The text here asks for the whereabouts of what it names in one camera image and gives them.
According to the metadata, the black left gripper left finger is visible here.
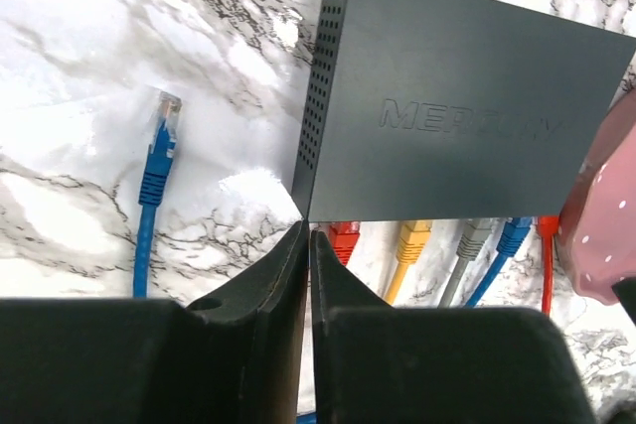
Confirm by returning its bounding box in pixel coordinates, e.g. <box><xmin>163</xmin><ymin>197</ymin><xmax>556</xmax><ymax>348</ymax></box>
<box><xmin>188</xmin><ymin>220</ymin><xmax>308</xmax><ymax>423</ymax></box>

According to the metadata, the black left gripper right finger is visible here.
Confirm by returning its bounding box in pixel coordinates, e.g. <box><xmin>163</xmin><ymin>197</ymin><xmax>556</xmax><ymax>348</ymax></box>
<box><xmin>309</xmin><ymin>230</ymin><xmax>391</xmax><ymax>423</ymax></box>

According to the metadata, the red ethernet cable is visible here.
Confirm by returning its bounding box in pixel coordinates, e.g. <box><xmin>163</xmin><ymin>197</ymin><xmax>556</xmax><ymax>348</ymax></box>
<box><xmin>327</xmin><ymin>214</ymin><xmax>561</xmax><ymax>317</ymax></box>

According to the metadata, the blue ethernet cable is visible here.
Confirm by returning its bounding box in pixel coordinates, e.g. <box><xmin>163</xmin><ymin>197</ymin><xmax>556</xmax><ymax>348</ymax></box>
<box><xmin>131</xmin><ymin>90</ymin><xmax>537</xmax><ymax>309</ymax></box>

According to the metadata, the dark grey network switch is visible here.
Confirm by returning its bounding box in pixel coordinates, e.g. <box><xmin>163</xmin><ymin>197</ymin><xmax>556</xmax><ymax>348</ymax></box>
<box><xmin>290</xmin><ymin>0</ymin><xmax>635</xmax><ymax>222</ymax></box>

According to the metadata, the pink dotted plate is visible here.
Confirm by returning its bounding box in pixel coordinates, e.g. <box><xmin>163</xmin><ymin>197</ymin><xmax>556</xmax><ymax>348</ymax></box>
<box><xmin>556</xmin><ymin>90</ymin><xmax>635</xmax><ymax>305</ymax></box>

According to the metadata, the yellow ethernet cable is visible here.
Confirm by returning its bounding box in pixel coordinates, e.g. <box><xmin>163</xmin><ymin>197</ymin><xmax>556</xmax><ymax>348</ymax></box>
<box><xmin>384</xmin><ymin>218</ymin><xmax>434</xmax><ymax>306</ymax></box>

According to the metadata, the grey ethernet cable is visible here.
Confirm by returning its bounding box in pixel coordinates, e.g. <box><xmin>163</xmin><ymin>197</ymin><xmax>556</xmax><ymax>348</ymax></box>
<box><xmin>436</xmin><ymin>216</ymin><xmax>500</xmax><ymax>309</ymax></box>

